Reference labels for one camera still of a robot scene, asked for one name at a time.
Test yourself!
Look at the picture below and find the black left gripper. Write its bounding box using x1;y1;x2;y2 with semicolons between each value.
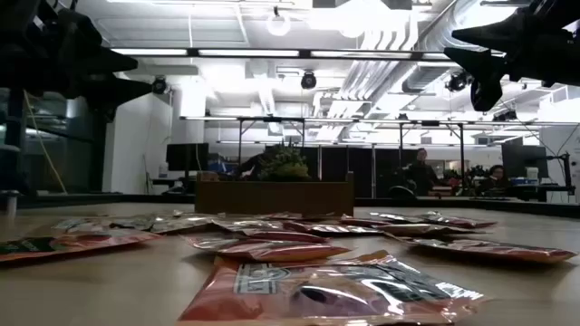
26;0;153;121

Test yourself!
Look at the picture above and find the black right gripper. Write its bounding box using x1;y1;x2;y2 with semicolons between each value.
443;0;580;113

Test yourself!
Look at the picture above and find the black computer monitor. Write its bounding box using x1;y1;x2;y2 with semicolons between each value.
165;142;210;172
500;138;549;180

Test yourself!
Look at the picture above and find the person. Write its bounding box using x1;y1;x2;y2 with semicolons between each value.
479;164;508;197
405;148;440;197

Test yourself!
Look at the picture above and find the rig overhead light bar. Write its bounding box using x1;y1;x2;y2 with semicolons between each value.
111;47;507;61

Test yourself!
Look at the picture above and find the succulent plant in black pot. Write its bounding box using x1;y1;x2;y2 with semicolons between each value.
257;142;314;182

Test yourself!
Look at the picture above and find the wooden three-compartment tray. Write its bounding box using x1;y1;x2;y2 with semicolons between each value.
194;170;355;217

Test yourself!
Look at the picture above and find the yellow hanging cable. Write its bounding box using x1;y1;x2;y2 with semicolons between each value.
22;90;69;195

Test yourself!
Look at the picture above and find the small grey cylinder post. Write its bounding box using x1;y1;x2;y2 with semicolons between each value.
0;189;22;216

